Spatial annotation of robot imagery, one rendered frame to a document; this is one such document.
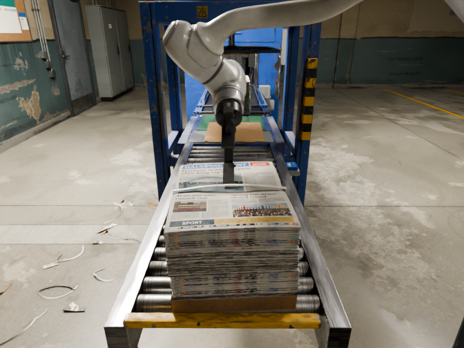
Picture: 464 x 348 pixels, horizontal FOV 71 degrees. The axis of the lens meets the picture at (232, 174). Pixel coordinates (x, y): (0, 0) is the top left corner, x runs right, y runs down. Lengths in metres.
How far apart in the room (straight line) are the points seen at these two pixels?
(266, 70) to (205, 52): 3.33
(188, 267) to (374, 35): 9.58
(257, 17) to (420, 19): 9.68
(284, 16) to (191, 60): 0.26
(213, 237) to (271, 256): 0.13
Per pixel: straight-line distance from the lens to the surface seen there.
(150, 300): 0.88
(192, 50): 0.93
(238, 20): 0.91
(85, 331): 1.99
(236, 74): 1.00
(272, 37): 4.21
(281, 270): 0.75
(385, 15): 10.13
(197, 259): 0.72
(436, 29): 10.74
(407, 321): 2.11
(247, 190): 0.83
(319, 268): 0.97
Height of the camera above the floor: 1.40
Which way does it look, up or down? 23 degrees down
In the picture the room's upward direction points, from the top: straight up
